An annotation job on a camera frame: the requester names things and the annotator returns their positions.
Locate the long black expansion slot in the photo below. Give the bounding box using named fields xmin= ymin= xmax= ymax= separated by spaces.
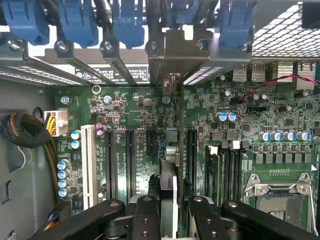
xmin=104 ymin=127 xmax=117 ymax=201
xmin=125 ymin=129 xmax=137 ymax=198
xmin=186 ymin=128 xmax=198 ymax=196

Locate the short black expansion slot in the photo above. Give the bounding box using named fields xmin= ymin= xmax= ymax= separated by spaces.
xmin=146 ymin=129 xmax=157 ymax=156

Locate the white expansion slot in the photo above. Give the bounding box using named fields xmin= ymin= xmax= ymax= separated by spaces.
xmin=81 ymin=124 xmax=97 ymax=211

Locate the metal slot cover plate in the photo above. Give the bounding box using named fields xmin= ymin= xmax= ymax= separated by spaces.
xmin=0 ymin=39 xmax=86 ymax=86
xmin=53 ymin=41 xmax=117 ymax=86
xmin=101 ymin=41 xmax=138 ymax=86

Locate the CPU socket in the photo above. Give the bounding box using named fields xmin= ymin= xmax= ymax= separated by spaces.
xmin=243 ymin=172 xmax=320 ymax=237

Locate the green motherboard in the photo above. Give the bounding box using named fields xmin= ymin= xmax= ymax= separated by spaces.
xmin=53 ymin=74 xmax=320 ymax=240

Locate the white power connector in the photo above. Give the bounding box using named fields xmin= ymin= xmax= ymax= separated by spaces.
xmin=44 ymin=109 xmax=69 ymax=137

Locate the black open PC case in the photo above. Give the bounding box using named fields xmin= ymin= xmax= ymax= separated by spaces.
xmin=0 ymin=0 xmax=320 ymax=88

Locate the blue card retainer clip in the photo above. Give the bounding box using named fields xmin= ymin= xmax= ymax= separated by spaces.
xmin=1 ymin=0 xmax=51 ymax=46
xmin=166 ymin=0 xmax=201 ymax=25
xmin=217 ymin=0 xmax=253 ymax=50
xmin=112 ymin=0 xmax=146 ymax=50
xmin=56 ymin=0 xmax=100 ymax=48

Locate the black sleeved cable bundle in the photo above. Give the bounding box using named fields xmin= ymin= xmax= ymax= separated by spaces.
xmin=0 ymin=112 xmax=61 ymax=203

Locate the red and black twisted wire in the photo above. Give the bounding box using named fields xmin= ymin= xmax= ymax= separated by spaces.
xmin=238 ymin=74 xmax=320 ymax=103

